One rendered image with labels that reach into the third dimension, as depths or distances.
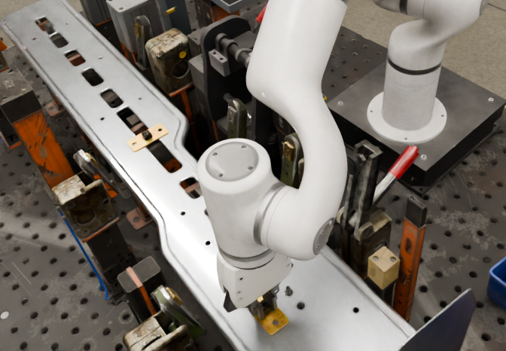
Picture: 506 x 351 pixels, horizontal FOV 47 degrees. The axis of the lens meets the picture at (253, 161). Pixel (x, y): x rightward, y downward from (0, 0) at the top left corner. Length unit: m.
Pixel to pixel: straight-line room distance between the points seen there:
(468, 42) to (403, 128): 1.71
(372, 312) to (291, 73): 0.42
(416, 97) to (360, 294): 0.57
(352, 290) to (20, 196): 1.00
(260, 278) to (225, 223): 0.15
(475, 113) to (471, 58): 1.49
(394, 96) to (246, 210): 0.78
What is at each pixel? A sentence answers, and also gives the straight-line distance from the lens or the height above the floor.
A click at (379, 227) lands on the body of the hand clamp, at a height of 1.05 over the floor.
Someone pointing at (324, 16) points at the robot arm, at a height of 1.44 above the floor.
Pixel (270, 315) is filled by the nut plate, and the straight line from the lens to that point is 0.92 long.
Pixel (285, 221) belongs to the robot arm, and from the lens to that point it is 0.64.
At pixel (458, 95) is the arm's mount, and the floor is 0.80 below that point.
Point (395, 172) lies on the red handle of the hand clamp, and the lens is 0.92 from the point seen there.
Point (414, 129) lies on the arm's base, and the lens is 1.44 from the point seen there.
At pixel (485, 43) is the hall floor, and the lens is 3.11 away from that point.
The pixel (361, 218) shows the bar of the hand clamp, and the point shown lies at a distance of 0.90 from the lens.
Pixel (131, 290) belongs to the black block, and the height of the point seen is 0.99.
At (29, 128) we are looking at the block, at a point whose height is 0.93.
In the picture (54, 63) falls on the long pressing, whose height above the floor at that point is 1.00.
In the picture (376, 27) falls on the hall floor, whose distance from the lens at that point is 3.17.
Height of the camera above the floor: 1.81
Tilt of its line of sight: 47 degrees down
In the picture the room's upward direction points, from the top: 10 degrees counter-clockwise
